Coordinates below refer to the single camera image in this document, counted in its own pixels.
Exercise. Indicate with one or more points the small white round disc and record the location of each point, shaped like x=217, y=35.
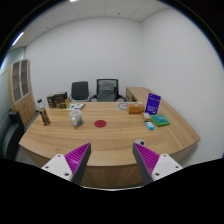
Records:
x=140, y=142

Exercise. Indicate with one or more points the tan cardboard box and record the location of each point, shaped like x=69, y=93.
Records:
x=65, y=105

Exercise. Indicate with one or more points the white mug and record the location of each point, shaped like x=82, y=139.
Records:
x=76, y=117

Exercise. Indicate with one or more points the wooden shelf cabinet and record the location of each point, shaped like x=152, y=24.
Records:
x=26, y=108

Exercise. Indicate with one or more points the small blue white box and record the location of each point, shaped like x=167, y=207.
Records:
x=150, y=125

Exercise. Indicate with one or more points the ceiling light panel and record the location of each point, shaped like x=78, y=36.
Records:
x=73, y=1
x=17, y=39

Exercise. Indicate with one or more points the green box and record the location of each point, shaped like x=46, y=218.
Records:
x=160, y=120

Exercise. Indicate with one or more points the small brown box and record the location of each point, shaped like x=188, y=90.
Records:
x=50, y=101

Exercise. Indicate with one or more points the clear bottle with black cap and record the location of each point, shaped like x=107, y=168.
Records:
x=44, y=116

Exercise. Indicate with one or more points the dark brown box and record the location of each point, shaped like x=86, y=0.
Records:
x=60, y=96

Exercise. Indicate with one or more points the black office chair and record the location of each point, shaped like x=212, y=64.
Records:
x=80, y=90

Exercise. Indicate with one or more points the grey mesh office chair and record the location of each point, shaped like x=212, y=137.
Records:
x=106, y=91

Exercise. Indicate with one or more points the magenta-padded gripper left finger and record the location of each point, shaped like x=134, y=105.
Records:
x=60, y=165

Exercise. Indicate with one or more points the small yellow box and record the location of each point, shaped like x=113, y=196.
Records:
x=146, y=116

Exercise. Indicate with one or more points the round grey patterned mat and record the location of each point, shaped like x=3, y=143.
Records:
x=122, y=106

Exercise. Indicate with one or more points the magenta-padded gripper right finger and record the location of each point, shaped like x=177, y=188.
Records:
x=163, y=165

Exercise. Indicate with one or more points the wooden side desk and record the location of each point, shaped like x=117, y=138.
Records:
x=136, y=92

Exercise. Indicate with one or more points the purple sign stand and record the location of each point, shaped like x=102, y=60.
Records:
x=153, y=104

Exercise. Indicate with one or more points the black armchair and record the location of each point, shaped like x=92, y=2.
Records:
x=10, y=136

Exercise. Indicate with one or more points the flat round red coaster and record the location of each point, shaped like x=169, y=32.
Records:
x=100, y=123

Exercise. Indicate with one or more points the wooden tissue box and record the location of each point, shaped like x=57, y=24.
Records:
x=136, y=109

